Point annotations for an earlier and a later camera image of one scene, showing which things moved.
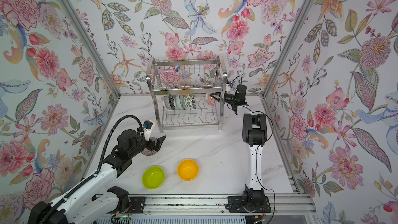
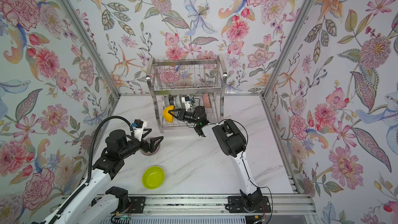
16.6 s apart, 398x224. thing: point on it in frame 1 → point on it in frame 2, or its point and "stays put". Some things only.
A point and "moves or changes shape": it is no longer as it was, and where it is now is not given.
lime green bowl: x=153 y=177 stays put
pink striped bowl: x=147 y=152 stays put
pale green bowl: x=180 y=101 stays put
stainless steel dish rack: x=180 y=90 stays put
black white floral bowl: x=210 y=100 moves or changes shape
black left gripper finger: x=159 y=141 stays put
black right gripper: x=212 y=96 → x=182 y=117
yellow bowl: x=187 y=170 → x=167 y=115
